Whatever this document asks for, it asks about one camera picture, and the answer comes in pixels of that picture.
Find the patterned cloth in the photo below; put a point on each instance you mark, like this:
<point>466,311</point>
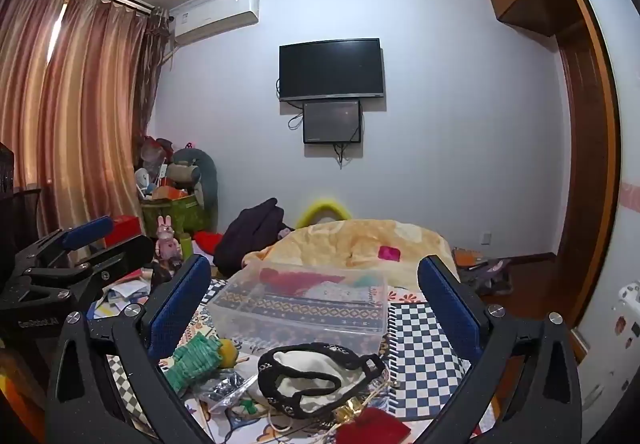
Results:
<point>300,306</point>

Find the dark clothes pile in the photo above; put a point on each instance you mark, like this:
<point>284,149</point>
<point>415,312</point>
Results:
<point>245,234</point>

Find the black wall television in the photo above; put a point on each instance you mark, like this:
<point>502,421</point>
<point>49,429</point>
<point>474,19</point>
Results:
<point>331,69</point>

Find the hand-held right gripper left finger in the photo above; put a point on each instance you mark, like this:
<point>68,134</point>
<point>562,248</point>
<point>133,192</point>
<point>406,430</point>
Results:
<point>180,306</point>

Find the small pink pouch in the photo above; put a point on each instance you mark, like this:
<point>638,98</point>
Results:
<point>390,253</point>

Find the clear plastic bag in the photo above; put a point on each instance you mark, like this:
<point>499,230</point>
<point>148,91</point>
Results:
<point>225,389</point>

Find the white door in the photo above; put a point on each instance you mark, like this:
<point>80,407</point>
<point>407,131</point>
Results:
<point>617,124</point>

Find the red box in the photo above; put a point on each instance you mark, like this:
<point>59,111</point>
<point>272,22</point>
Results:
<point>125,226</point>

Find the red cushion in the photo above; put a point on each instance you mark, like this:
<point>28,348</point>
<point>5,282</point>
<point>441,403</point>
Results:
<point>207,239</point>

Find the grey plush toy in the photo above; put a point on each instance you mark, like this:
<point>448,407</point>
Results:
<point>206,179</point>

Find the red fluffy cloth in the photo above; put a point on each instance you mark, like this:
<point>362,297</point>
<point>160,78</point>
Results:
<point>300,278</point>

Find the red knitted cloth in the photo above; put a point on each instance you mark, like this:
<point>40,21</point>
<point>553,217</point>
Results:
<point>371,426</point>

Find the scattered papers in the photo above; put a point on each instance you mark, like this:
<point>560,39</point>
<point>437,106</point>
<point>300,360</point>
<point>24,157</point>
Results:
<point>120,296</point>

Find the clear plastic storage box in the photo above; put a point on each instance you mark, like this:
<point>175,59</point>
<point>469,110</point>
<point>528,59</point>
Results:
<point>300,324</point>

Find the green storage bag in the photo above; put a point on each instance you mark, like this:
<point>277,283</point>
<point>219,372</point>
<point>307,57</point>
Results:
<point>185,215</point>

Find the pink bunny toy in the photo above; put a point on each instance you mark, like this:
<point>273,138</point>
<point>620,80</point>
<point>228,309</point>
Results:
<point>167,241</point>

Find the white wall socket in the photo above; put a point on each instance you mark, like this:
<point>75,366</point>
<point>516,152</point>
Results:
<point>485,238</point>

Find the white cloth with black trim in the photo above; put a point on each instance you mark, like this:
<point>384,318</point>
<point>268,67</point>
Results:
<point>300,374</point>

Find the white air conditioner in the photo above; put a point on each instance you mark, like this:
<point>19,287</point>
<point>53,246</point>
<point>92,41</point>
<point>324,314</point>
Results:
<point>215,19</point>

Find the striped orange curtain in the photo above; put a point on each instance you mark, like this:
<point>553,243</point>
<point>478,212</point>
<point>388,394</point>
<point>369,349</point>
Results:
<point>75,99</point>

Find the green knitted toy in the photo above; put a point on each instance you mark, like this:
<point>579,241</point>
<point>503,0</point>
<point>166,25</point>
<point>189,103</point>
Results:
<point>192,361</point>

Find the yellow fleece blanket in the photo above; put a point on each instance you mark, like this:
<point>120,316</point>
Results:
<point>350,236</point>

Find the purple bag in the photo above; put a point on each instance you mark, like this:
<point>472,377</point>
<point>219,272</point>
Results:
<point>487,276</point>

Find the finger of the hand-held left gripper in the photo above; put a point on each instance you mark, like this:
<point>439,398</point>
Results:
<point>90,230</point>
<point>127,253</point>

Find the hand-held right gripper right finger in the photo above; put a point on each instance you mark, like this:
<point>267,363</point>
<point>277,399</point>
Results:
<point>447,309</point>

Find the pile of toys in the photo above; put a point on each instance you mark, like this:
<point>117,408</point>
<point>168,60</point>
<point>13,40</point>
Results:
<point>157,169</point>

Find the small black wall monitor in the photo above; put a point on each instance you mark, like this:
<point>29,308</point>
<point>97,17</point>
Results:
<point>331,122</point>

